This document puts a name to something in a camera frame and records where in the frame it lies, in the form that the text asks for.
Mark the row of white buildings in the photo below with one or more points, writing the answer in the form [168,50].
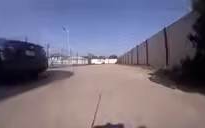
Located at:
[80,61]

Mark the sandy dirt road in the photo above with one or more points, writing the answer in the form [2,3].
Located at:
[116,96]

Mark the street lamp pole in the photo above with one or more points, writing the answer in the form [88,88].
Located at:
[68,41]

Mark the robot's own part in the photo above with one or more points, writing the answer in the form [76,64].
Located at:
[108,125]

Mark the dark parked car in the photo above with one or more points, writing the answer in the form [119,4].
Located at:
[16,60]

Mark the dark bush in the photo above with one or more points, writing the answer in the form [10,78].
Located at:
[200,56]

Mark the long panelled wall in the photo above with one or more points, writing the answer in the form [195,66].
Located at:
[163,46]

